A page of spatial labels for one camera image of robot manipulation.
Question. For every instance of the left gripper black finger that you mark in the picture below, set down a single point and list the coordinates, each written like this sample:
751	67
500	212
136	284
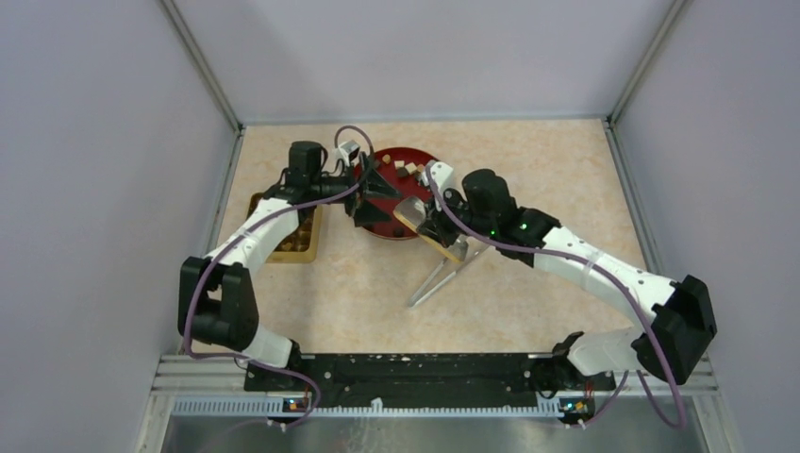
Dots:
365	213
373	185

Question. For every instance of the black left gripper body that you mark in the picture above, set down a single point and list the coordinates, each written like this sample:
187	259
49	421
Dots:
323	183

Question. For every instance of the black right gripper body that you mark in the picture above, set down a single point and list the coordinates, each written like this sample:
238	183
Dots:
482	225

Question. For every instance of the gold box lid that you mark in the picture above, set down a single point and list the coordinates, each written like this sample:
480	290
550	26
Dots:
426	221

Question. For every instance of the steel serving tongs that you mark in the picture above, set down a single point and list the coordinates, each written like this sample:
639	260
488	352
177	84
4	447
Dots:
457	258

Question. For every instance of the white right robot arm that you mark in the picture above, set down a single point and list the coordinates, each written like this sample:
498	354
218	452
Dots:
673	321

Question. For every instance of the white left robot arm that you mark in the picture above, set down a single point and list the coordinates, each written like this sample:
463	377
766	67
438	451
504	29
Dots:
217	303

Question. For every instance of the gold chocolate box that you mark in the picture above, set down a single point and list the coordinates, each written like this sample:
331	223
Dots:
291	237

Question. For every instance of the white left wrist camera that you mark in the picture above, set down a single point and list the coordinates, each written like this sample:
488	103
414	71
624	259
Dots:
347	152

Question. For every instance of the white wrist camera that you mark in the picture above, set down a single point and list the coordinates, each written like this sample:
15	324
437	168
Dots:
438	176
347	152

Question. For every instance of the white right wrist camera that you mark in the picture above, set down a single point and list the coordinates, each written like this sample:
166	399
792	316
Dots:
438	176

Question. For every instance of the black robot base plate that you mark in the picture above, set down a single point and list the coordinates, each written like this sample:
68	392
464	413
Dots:
428	381

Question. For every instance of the white cable duct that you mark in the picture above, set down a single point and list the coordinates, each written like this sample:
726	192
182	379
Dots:
278	407

